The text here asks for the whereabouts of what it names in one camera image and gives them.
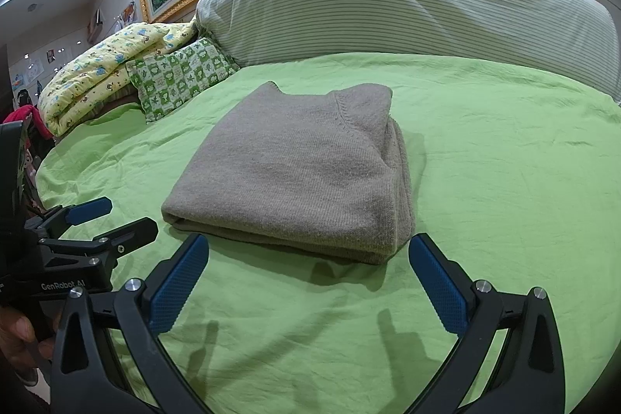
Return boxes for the yellow printed quilt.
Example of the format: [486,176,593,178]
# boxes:
[38,22,201,136]

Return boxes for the green bed sheet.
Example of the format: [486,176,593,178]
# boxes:
[36,52,621,414]

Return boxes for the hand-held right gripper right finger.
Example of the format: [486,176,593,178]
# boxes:
[408,234,566,414]

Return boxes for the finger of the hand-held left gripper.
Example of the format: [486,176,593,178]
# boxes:
[28,196,114,231]
[39,217,159,270]

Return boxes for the beige and brown knit sweater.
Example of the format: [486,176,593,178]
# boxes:
[161,81,416,266]

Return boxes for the green patterned pillow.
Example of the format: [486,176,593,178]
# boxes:
[126,38,242,124]

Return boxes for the person's left hand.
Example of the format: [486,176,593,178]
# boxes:
[0,306,57,389]

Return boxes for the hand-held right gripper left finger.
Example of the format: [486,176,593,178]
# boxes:
[49,234,211,414]

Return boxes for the striped white headboard cushion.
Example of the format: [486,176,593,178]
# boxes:
[195,0,621,105]

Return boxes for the red cloth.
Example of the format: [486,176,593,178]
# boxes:
[2,106,52,138]

